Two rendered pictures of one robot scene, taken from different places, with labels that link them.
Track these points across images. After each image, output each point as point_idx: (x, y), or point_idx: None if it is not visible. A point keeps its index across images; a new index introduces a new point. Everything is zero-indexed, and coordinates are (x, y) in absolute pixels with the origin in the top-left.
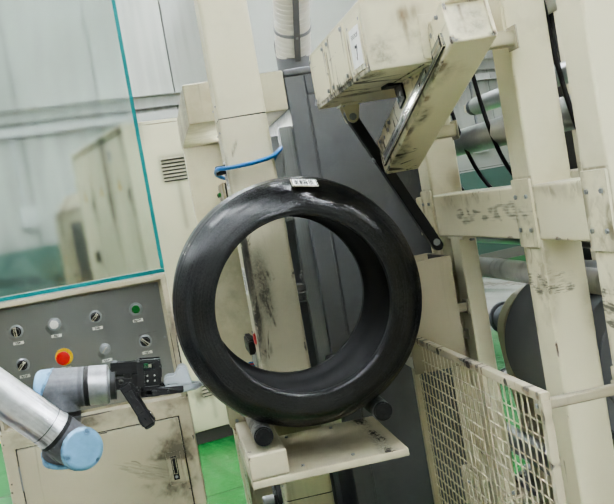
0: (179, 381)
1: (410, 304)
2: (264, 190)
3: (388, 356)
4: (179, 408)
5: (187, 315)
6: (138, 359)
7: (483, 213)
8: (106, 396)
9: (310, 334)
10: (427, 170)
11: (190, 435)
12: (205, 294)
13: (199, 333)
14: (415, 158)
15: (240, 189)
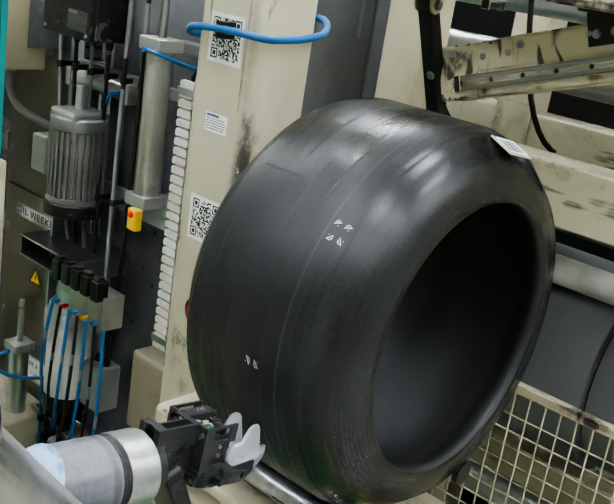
0: (246, 451)
1: (538, 334)
2: (469, 150)
3: (502, 405)
4: None
5: (336, 359)
6: (186, 414)
7: (572, 199)
8: (152, 499)
9: None
10: (413, 82)
11: None
12: (376, 326)
13: (348, 391)
14: (502, 96)
15: (263, 77)
